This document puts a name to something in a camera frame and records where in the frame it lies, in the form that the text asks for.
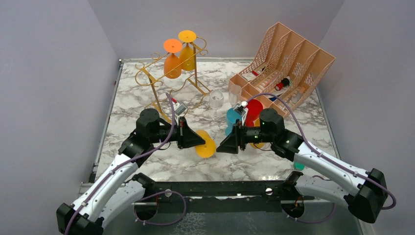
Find blue wine glass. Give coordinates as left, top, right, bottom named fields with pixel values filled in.
left=225, top=108, right=242, bottom=136

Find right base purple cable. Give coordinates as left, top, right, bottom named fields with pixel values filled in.
left=280, top=175, right=338, bottom=225

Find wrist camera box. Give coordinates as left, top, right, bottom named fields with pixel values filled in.
left=172, top=98, right=187, bottom=117
left=233, top=101, right=249, bottom=125

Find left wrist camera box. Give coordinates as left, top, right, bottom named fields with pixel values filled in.
left=172, top=98, right=187, bottom=117

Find peach plastic file organizer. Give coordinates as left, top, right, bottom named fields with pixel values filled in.
left=229, top=23, right=336, bottom=110

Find green small block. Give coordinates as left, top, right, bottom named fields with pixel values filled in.
left=293, top=162, right=305, bottom=171

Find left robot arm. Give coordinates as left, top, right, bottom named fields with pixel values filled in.
left=56, top=108, right=206, bottom=235

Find gold wire glass rack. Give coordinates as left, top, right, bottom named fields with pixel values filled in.
left=135, top=36, right=212, bottom=118

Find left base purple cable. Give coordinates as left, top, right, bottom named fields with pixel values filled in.
left=133, top=191, right=188, bottom=227

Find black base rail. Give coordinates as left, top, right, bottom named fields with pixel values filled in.
left=132, top=173, right=313, bottom=213

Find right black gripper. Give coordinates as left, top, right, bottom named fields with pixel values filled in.
left=217, top=119, right=274, bottom=154

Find clear wine glass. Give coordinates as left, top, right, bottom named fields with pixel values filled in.
left=209, top=90, right=224, bottom=120
left=228, top=85, right=242, bottom=107

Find yellow wine glass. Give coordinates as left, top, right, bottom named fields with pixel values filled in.
left=195, top=130, right=216, bottom=158
left=249, top=118, right=264, bottom=150
left=178, top=30, right=197, bottom=71

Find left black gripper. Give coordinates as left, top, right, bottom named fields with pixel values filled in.
left=150, top=117, right=206, bottom=149

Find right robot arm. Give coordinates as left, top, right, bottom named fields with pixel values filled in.
left=216, top=108, right=388, bottom=223

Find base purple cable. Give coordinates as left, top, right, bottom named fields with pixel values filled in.
left=133, top=191, right=188, bottom=227
left=280, top=175, right=338, bottom=225

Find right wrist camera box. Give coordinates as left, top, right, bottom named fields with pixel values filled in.
left=233, top=101, right=249, bottom=125

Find red wine glass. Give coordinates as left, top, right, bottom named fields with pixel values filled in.
left=245, top=99, right=263, bottom=127

